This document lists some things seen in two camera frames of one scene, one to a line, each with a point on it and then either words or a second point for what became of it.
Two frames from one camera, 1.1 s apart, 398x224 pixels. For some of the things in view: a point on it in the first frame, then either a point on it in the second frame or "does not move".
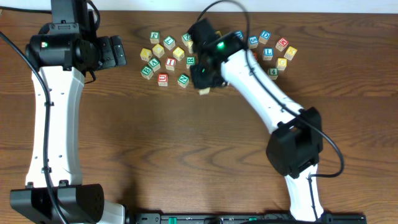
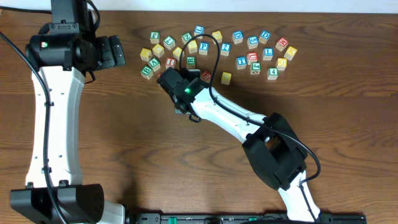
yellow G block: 281,63 does not move
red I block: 170,62 does not move
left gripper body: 107,60 does not move
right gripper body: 202,79 -> 176,109
